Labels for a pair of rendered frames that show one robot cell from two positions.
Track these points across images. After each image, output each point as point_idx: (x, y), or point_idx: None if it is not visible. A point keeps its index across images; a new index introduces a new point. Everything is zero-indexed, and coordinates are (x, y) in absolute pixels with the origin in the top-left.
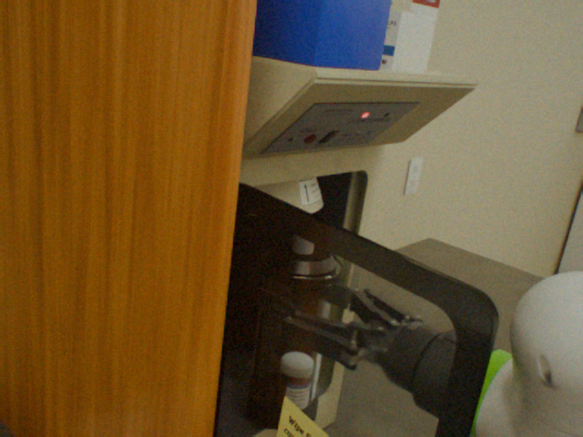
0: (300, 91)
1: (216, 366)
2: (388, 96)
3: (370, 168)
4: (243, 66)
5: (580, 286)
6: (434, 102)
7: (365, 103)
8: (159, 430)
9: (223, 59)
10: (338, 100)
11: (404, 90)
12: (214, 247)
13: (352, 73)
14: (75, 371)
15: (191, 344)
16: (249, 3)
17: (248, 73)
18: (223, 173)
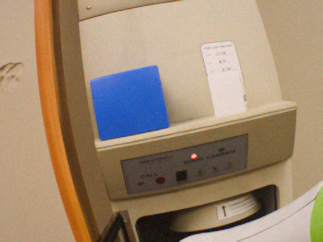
0: (98, 156)
1: None
2: (197, 140)
3: (278, 181)
4: (60, 151)
5: (180, 241)
6: (267, 128)
7: (177, 150)
8: None
9: (48, 150)
10: (141, 154)
11: (207, 133)
12: (79, 238)
13: (132, 137)
14: None
15: None
16: (54, 121)
17: (64, 154)
18: (69, 204)
